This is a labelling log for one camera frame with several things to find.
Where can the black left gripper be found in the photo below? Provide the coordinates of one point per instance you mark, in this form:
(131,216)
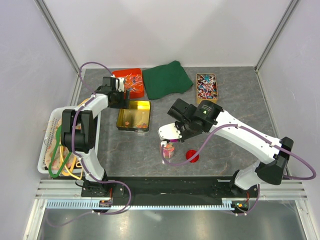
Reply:
(124,103)

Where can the clear glass jar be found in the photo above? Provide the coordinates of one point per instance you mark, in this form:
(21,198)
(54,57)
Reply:
(167,149)

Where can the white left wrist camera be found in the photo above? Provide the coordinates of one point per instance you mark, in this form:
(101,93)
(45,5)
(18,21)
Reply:
(120,84)

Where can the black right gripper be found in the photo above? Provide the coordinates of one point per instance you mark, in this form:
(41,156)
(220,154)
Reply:
(184,136)

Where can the gold tin with star candies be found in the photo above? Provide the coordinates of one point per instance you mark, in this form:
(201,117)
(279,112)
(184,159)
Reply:
(136,118)

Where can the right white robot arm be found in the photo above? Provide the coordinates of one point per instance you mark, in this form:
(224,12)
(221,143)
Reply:
(272,153)

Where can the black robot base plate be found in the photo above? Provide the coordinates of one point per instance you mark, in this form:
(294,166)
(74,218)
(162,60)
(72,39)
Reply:
(211,186)

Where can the folded green cloth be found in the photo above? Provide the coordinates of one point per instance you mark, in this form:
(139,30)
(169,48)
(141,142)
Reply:
(166,79)

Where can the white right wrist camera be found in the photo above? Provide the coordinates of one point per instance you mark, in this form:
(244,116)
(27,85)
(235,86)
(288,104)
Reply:
(168,133)

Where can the red jar lid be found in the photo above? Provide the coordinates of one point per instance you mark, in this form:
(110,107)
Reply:
(192,156)

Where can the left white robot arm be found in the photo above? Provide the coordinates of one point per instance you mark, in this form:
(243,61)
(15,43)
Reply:
(79,125)

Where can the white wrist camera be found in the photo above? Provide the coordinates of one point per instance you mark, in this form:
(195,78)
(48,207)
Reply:
(168,133)
(120,84)

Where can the orange plastic candy box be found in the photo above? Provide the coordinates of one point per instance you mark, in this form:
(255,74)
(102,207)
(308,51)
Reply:
(133,81)

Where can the white plastic basket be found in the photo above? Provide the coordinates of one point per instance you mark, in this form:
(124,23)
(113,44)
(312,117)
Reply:
(49,141)

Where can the magenta plastic scoop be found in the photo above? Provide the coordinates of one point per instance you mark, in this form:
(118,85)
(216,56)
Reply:
(172,141)

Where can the gold tin with lollipops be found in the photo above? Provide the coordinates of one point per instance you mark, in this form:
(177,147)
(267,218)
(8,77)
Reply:
(206,87)

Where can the blue slotted cable duct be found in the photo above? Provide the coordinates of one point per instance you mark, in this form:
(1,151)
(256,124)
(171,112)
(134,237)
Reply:
(90,204)

